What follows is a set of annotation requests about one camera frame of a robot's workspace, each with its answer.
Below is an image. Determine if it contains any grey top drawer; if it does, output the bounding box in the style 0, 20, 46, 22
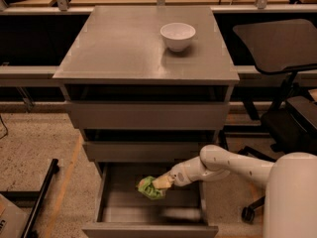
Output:
65, 101, 229, 130

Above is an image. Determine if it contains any black metal stand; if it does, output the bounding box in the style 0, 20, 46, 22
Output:
0, 159, 59, 238

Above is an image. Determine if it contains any green rice chip bag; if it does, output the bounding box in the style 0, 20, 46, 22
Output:
137, 177, 165, 200

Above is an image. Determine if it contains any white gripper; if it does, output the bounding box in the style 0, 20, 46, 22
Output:
152, 164, 191, 189

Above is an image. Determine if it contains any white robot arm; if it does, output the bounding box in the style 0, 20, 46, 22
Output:
154, 145, 317, 238

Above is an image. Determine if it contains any black office chair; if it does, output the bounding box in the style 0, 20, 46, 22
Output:
232, 18, 317, 224

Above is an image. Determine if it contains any white bowl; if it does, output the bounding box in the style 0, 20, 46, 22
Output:
160, 23, 196, 52

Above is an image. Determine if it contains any grey drawer cabinet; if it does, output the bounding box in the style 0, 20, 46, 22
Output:
53, 5, 240, 183

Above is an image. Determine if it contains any grey middle drawer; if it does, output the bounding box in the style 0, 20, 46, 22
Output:
83, 142, 205, 163

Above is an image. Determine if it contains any grey open bottom drawer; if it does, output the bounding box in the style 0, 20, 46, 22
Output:
82, 163, 218, 238

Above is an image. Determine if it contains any grey box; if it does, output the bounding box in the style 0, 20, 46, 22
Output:
0, 194, 28, 238

